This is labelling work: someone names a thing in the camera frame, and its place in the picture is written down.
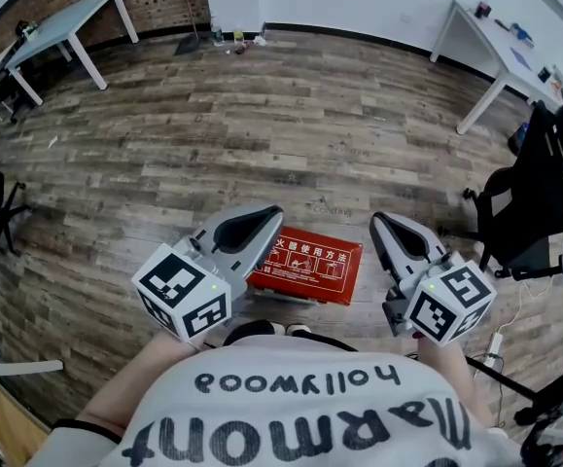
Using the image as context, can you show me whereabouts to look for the broom with dark head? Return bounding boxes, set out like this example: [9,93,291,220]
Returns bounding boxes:
[173,0,200,57]

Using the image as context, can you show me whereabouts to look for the blue sheet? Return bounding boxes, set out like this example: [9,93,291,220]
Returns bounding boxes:
[510,46,534,72]

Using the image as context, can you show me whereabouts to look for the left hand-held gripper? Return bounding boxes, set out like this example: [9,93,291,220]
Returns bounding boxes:
[131,204,285,343]

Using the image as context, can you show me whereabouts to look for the person's left forearm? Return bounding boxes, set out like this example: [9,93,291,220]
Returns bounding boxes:
[74,331,202,432]

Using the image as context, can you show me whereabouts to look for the dark green table item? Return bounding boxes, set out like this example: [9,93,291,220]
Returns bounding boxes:
[16,19,39,42]

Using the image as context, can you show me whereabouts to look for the white shirt with black lettering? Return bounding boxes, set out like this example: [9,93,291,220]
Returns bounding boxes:
[25,333,523,467]

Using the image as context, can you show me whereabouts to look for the white cable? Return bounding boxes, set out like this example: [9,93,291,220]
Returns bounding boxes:
[497,260,554,340]

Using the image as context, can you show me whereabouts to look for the black equipment stand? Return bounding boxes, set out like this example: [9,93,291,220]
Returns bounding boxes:
[465,355,563,467]

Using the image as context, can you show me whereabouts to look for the black trousers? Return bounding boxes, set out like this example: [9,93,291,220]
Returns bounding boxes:
[222,319,360,354]

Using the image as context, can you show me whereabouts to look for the white desk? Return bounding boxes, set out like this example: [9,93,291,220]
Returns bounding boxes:
[429,0,563,135]

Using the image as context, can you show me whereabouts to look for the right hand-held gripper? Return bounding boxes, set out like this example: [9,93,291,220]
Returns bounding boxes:
[369,213,498,347]

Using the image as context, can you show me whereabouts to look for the black waste bin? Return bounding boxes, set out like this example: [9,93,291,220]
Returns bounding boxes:
[508,122,530,155]

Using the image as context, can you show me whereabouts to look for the blue desk item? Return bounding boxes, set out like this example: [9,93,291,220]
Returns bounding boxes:
[511,22,535,48]

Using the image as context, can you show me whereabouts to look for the white metal frame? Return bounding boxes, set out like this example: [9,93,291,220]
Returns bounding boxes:
[0,323,64,377]

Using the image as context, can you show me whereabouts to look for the person's right forearm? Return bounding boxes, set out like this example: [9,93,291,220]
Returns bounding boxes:
[414,333,494,432]

